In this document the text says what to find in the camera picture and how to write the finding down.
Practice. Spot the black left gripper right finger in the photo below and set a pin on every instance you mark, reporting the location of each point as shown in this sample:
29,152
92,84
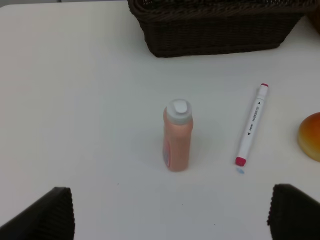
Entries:
293,215

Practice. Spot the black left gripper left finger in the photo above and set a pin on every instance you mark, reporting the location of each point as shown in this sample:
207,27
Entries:
51,217

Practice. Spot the white marker red caps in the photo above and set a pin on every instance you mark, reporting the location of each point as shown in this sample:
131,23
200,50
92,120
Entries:
251,126

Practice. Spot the orange round bread bun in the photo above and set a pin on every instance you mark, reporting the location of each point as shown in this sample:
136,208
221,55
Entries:
308,137

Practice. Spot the pink bottle white cap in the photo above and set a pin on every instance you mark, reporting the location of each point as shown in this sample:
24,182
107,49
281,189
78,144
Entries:
177,133

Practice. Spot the dark brown wicker basket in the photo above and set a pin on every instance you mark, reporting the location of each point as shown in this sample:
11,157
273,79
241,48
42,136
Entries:
176,28

